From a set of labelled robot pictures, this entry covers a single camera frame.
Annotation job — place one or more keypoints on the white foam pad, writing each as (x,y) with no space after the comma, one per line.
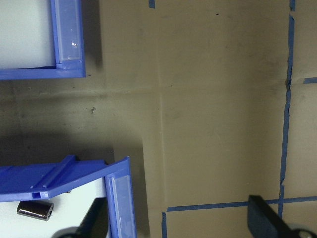
(74,205)
(24,34)

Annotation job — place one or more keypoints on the black cylindrical battery part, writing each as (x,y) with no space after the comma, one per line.
(34,210)

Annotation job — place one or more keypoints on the blue plastic storage bin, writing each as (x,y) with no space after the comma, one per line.
(67,72)
(24,178)

